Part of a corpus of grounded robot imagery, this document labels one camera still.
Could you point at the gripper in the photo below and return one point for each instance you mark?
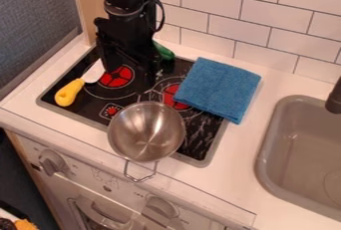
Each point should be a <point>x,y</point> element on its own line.
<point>126,45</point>

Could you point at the silver pan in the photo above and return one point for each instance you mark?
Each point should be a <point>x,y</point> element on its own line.
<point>146,131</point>

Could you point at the green toy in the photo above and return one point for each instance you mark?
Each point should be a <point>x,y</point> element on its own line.
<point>165,54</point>

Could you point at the toy stove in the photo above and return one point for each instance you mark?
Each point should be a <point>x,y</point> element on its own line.
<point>88,98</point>

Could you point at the blue cloth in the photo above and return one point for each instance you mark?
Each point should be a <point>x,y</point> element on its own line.
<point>217,88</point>

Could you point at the toy sink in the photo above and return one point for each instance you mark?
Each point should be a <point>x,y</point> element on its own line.
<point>302,161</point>

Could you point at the tap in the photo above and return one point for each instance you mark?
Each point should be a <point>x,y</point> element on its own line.
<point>335,99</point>

